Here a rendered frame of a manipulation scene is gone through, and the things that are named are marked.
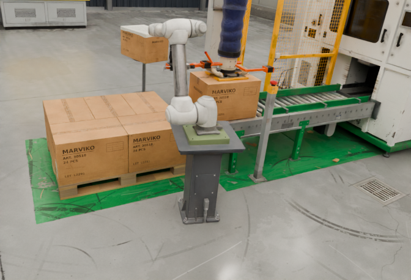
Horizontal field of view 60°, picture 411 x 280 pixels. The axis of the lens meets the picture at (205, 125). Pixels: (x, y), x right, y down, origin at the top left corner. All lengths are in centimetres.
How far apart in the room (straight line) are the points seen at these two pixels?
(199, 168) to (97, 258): 98
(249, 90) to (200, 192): 120
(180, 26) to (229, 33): 93
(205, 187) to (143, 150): 74
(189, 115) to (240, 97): 105
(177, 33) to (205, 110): 58
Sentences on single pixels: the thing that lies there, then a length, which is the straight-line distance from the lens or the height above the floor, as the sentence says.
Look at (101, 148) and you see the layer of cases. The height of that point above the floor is 45.
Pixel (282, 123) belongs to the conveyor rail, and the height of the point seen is 51.
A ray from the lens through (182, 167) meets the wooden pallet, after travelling 360.
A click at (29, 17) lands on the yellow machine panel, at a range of 1030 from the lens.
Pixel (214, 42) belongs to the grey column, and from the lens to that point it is 458.
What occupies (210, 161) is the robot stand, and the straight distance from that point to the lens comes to 280.
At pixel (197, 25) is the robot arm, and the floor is 156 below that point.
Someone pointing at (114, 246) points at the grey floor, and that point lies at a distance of 290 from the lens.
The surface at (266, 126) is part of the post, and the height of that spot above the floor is 60.
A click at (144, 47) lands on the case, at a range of 502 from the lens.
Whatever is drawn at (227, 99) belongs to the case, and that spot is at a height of 78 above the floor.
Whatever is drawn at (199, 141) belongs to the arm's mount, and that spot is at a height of 78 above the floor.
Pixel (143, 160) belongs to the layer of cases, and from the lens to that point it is 339.
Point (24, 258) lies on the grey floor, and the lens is 294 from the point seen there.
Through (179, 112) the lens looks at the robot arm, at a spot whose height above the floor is 98.
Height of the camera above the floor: 199
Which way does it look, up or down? 25 degrees down
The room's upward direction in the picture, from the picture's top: 5 degrees clockwise
